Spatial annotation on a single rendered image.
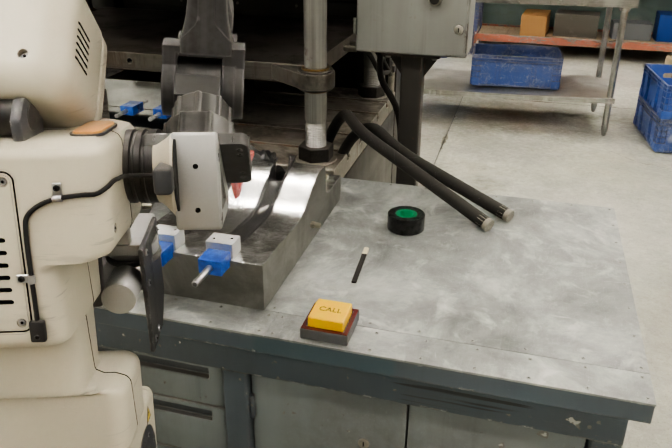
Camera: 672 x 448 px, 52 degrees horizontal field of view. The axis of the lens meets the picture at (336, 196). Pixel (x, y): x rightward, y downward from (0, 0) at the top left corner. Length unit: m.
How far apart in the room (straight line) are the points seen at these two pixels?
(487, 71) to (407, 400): 3.85
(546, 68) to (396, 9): 3.10
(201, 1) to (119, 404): 0.50
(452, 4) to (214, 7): 1.07
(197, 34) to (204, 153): 0.17
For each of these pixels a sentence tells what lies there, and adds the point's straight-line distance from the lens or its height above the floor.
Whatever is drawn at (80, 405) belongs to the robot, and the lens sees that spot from 0.94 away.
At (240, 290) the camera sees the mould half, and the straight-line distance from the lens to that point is 1.21.
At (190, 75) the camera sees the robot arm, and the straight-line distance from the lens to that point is 0.86.
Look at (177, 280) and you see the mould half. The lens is 1.26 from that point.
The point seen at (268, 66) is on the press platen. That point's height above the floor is 1.03.
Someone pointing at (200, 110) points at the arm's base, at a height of 1.23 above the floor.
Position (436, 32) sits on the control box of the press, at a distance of 1.86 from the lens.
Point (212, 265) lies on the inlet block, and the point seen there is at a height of 0.90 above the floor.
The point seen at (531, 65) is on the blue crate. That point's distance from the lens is 4.88.
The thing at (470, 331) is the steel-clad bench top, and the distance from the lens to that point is 1.18.
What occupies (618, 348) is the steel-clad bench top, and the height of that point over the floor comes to 0.80.
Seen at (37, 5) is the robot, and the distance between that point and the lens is 0.79.
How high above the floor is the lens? 1.46
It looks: 24 degrees down
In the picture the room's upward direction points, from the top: straight up
